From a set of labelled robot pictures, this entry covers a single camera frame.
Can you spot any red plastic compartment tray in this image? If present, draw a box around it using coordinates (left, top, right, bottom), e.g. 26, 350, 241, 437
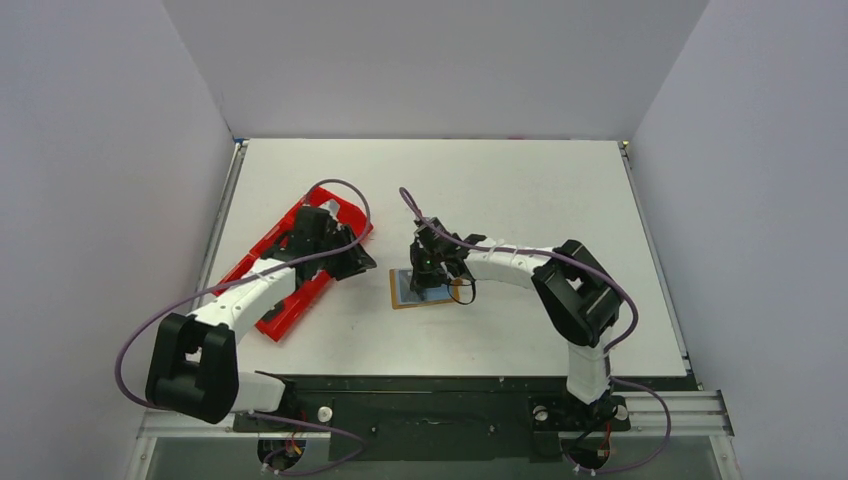
220, 187, 376, 341

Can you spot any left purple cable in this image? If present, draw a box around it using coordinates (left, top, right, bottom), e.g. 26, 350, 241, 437
115, 178, 374, 475

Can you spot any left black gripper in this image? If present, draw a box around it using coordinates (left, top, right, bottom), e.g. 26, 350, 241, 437
314, 225, 375, 281

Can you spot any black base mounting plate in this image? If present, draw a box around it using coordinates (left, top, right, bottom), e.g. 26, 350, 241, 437
165, 372, 698, 463

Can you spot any yellow leather card holder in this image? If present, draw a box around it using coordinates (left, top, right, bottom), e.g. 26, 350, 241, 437
389, 269, 460, 310

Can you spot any black card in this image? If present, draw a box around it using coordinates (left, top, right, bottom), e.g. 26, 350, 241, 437
394, 269, 417, 305

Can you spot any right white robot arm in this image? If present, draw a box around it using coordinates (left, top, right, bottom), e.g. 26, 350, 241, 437
410, 217, 623, 427

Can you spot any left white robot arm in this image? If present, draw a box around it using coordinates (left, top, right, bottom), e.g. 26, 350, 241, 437
145, 200, 376, 430

